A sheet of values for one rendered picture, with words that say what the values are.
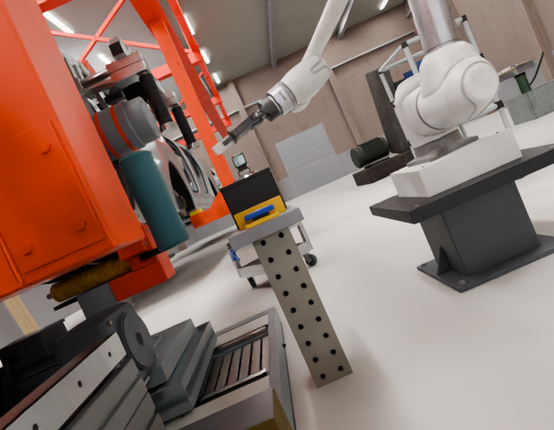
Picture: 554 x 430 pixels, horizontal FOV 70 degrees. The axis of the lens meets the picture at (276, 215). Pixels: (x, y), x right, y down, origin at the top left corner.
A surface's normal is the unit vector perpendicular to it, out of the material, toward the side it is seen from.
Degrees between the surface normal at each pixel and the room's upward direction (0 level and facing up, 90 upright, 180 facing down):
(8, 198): 90
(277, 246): 90
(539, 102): 90
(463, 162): 90
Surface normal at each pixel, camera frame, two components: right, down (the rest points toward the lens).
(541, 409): -0.40, -0.91
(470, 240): 0.00, 0.05
